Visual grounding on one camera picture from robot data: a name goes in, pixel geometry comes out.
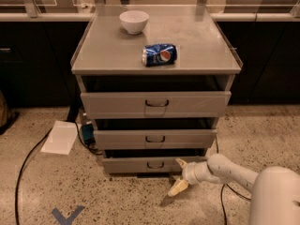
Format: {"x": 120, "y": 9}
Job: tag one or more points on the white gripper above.
{"x": 189, "y": 173}

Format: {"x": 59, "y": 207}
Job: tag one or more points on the grey bottom drawer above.
{"x": 150, "y": 160}

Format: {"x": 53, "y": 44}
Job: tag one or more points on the grey drawer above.
{"x": 154, "y": 133}
{"x": 153, "y": 96}
{"x": 150, "y": 160}

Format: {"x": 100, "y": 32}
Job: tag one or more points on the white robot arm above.
{"x": 275, "y": 191}

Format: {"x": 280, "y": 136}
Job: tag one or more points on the grey middle drawer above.
{"x": 154, "y": 133}

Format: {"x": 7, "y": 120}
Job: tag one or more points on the grey metal drawer cabinet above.
{"x": 107, "y": 49}

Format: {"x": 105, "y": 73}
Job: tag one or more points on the grey top drawer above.
{"x": 153, "y": 96}

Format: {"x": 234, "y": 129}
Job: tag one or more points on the blue power box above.
{"x": 88, "y": 134}

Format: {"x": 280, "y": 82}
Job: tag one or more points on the blue pepsi can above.
{"x": 161, "y": 54}

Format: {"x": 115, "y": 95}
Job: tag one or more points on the white paper sheet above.
{"x": 60, "y": 139}

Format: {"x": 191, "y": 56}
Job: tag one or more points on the dark counter cabinet right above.
{"x": 270, "y": 53}

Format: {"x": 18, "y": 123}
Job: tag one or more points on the dark counter cabinet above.
{"x": 35, "y": 69}
{"x": 270, "y": 53}

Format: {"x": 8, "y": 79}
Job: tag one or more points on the white ceramic bowl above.
{"x": 134, "y": 21}

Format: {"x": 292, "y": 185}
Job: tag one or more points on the dark counter cabinet left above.
{"x": 35, "y": 69}

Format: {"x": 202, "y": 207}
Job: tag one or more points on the brown bag at left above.
{"x": 5, "y": 112}

